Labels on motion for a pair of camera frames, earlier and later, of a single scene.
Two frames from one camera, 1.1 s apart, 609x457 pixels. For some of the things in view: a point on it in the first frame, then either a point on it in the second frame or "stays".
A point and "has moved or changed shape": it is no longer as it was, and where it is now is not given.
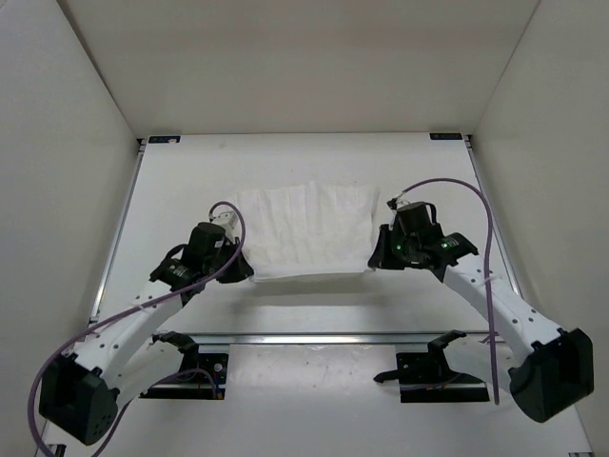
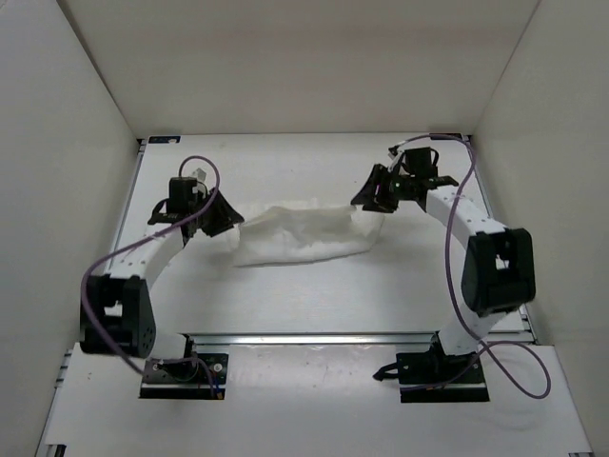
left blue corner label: [164, 139] stays
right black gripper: [382, 258] to [370, 198]
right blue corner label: [445, 136] stays
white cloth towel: [307, 228] has moved or changed shape
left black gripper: [241, 269] to [226, 215]
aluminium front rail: [330, 338] stays
